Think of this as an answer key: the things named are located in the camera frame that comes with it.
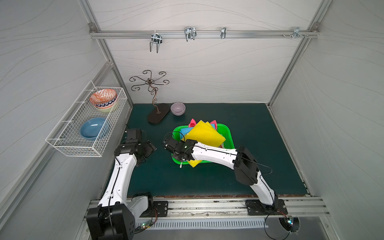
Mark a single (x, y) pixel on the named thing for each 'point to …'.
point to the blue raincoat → (184, 131)
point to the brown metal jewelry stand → (162, 109)
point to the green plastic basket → (223, 129)
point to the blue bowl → (91, 128)
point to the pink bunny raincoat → (192, 123)
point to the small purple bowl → (177, 108)
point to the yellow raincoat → (205, 133)
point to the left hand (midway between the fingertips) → (148, 151)
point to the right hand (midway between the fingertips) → (180, 146)
